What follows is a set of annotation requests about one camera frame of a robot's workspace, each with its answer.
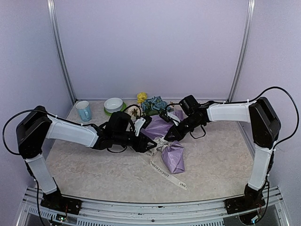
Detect white ceramic bowl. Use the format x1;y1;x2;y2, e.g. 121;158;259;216
104;97;123;113

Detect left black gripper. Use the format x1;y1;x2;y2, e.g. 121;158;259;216
113;131;157;153

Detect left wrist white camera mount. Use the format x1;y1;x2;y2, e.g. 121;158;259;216
134;115;152;137

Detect cream printed ribbon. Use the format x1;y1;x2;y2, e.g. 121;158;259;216
143;140;188;190

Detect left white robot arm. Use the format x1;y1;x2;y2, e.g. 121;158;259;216
16;105;157;210

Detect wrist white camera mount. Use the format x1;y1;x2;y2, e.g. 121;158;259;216
159;112;181;126
134;115;152;137

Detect left aluminium corner post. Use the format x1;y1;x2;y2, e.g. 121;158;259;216
47;0;77;104

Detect aluminium corner post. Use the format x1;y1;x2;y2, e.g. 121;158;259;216
47;0;77;104
227;0;256;102

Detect right aluminium corner post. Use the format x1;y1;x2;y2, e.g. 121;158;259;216
227;0;256;102

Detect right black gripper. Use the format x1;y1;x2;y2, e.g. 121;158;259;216
164;115;202;141

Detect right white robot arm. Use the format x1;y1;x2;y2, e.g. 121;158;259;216
160;95;281;209

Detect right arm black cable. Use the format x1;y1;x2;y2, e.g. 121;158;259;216
164;86;301;146

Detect yellow fake flower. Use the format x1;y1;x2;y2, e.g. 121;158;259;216
137;92;148;104

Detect pink fake rose stems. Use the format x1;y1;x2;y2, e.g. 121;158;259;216
129;101;176;117

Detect light blue mug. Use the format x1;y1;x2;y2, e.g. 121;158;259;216
75;101;92;122

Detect aluminium front rail frame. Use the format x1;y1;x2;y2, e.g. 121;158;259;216
13;186;293;226

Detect blue fake flower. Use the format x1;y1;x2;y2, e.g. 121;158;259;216
141;96;167;116

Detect purple wrapping paper sheet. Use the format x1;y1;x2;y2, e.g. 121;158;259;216
142;115;185;174

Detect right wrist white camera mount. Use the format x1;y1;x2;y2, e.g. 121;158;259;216
159;112;181;126

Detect green plate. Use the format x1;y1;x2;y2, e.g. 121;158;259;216
103;102;128;116

